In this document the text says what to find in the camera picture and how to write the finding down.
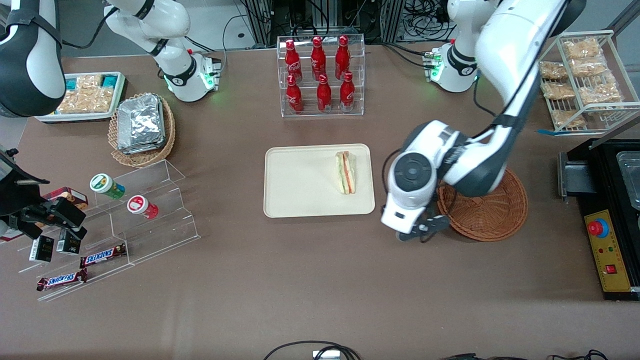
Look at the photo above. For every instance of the triangle sandwich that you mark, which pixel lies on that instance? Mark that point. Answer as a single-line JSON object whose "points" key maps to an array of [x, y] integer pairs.
{"points": [[346, 172]]}

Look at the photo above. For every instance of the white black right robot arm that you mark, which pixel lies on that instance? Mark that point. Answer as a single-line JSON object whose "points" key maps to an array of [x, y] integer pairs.
{"points": [[30, 55]]}

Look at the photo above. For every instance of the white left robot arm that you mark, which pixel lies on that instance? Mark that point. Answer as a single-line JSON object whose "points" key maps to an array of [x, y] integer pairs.
{"points": [[510, 50]]}

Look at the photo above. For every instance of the brown round wicker basket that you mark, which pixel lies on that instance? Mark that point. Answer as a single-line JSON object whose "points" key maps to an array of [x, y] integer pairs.
{"points": [[490, 215]]}

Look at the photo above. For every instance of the white snack tray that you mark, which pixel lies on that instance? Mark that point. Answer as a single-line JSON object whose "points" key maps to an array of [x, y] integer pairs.
{"points": [[75, 117]]}

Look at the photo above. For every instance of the light tan wicker basket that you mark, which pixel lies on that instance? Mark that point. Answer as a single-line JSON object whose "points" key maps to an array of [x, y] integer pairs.
{"points": [[145, 159]]}

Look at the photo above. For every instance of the beige plastic tray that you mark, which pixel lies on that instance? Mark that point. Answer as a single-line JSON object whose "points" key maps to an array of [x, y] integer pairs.
{"points": [[310, 185]]}

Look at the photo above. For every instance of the small black box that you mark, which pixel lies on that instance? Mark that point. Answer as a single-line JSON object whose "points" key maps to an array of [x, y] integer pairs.
{"points": [[68, 244], [41, 249]]}

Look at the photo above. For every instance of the red brown chocolate box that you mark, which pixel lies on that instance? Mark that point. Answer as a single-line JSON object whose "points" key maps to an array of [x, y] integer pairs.
{"points": [[72, 196]]}

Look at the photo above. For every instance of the brown snickers bar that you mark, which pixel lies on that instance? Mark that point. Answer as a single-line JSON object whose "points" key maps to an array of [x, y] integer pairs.
{"points": [[61, 280], [102, 256]]}

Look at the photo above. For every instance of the green lid snack cup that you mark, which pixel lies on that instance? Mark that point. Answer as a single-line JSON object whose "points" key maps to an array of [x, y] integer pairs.
{"points": [[104, 184]]}

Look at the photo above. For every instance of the red lid snack cup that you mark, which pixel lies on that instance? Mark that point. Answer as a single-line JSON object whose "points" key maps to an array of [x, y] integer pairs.
{"points": [[139, 205]]}

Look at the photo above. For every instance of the clear acrylic stepped shelf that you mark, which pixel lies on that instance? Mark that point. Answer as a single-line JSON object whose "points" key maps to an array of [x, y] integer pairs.
{"points": [[160, 220]]}

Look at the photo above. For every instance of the silver foil packet stack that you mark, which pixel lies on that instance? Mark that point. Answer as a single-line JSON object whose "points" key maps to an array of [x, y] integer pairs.
{"points": [[141, 124]]}

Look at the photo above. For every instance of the clear bagged nut snacks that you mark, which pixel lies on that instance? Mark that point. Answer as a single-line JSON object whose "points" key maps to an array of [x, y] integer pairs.
{"points": [[87, 97]]}

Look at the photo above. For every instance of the red cola bottle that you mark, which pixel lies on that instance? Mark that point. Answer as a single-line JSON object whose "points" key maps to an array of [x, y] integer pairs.
{"points": [[294, 97], [324, 95], [342, 56], [293, 60], [347, 94], [318, 57]]}

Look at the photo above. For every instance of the clear acrylic bottle rack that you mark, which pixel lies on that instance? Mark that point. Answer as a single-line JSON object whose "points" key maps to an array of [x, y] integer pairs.
{"points": [[357, 75]]}

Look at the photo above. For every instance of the blue tape strip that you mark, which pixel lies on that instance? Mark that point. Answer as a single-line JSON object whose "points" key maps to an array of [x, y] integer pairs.
{"points": [[546, 132]]}

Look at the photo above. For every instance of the red emergency stop button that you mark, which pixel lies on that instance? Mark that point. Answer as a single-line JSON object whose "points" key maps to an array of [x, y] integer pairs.
{"points": [[596, 228]]}

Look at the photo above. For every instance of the black machine housing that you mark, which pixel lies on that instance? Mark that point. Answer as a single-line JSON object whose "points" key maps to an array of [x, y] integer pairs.
{"points": [[600, 200]]}

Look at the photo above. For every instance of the yellow control panel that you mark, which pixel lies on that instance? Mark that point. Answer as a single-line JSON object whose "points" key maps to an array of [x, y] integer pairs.
{"points": [[612, 255]]}

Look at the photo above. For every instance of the steel pan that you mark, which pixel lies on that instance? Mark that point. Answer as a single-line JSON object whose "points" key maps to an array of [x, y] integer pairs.
{"points": [[630, 175]]}

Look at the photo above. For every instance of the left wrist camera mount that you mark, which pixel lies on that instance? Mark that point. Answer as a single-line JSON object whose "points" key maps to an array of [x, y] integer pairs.
{"points": [[436, 225]]}

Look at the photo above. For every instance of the grey metal bracket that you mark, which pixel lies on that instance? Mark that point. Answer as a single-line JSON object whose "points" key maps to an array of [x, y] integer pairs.
{"points": [[575, 180]]}

